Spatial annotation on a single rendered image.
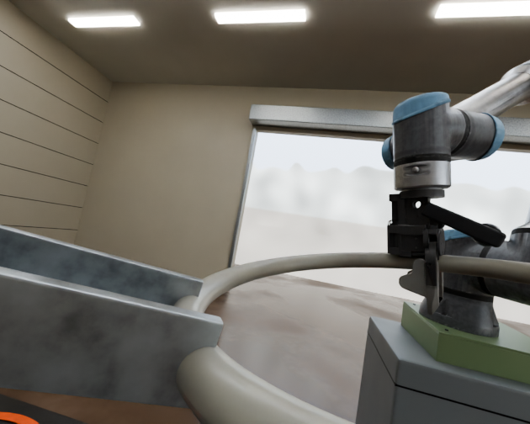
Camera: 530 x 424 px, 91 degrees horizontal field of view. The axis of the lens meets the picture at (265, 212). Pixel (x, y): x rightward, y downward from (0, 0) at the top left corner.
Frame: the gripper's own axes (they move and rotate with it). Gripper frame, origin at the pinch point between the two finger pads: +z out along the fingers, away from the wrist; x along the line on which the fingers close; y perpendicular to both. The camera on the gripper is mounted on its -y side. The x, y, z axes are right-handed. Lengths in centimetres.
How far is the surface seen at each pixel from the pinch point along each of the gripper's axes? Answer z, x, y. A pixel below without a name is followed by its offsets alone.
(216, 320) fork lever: -8.9, 44.6, 5.5
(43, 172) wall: -106, -44, 629
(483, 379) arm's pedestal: 21.0, -21.7, -5.5
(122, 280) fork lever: -9.5, 45.0, 18.3
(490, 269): -7.3, 2.7, -7.2
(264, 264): -7.4, 21.3, 21.7
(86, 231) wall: 10, -123, 662
